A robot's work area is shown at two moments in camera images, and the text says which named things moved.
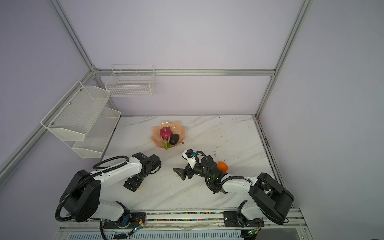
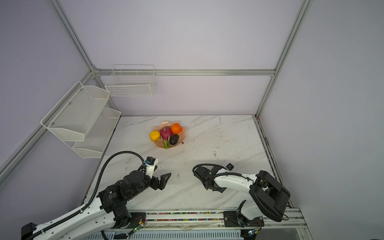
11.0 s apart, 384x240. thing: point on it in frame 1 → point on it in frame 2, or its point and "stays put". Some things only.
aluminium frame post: (303, 12) stays put
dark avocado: (174, 139) stays put
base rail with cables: (208, 225) stays put
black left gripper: (135, 183) → (155, 185)
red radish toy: (166, 132) stays put
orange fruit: (222, 166) → (176, 128)
